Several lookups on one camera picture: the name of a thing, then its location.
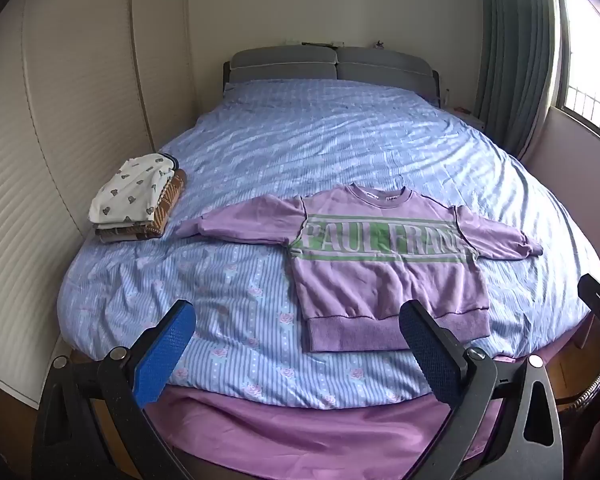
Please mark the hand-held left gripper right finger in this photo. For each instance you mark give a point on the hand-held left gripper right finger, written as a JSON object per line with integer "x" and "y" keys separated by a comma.
{"x": 430, "y": 360}

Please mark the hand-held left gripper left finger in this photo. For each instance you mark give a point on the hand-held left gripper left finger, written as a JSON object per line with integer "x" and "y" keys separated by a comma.
{"x": 162, "y": 355}

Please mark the purple sweatshirt with green print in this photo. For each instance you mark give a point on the purple sweatshirt with green print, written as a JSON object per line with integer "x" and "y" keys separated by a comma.
{"x": 360, "y": 280}

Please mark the purple bed sheet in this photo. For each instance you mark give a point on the purple bed sheet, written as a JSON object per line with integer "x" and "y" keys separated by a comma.
{"x": 305, "y": 435}

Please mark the white heart print garment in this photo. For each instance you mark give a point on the white heart print garment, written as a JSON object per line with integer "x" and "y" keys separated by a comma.
{"x": 130, "y": 190}

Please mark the window with grille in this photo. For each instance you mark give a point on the window with grille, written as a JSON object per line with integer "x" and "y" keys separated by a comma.
{"x": 590, "y": 60}

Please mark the bed with blue striped sheet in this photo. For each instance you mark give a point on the bed with blue striped sheet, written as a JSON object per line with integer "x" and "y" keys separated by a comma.
{"x": 330, "y": 140}

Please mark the grey-green curtain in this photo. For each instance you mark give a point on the grey-green curtain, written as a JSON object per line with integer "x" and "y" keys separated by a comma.
{"x": 520, "y": 60}

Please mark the cream louvered wardrobe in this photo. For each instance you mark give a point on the cream louvered wardrobe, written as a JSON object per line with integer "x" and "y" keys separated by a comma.
{"x": 80, "y": 85}

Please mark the grey padded headboard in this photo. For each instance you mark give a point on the grey padded headboard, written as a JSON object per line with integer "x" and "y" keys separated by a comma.
{"x": 225, "y": 77}

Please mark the grey headboard cushion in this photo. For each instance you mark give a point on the grey headboard cushion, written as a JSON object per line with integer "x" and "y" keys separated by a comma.
{"x": 382, "y": 67}
{"x": 282, "y": 65}

